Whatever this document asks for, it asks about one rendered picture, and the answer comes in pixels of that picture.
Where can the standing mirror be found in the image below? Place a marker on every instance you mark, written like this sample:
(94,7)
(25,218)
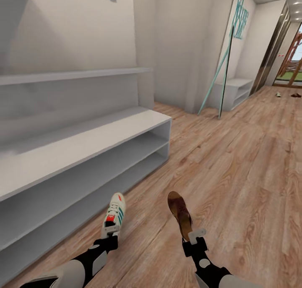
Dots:
(227,53)

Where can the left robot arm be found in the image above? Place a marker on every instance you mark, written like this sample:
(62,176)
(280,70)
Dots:
(77,272)

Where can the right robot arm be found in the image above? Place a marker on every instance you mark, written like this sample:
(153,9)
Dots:
(207,274)

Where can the sandal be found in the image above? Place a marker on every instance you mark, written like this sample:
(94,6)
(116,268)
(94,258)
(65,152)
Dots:
(178,208)

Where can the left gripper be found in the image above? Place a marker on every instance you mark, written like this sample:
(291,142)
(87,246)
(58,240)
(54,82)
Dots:
(111,241)

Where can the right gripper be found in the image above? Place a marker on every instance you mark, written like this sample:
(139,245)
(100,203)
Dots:
(189,249)

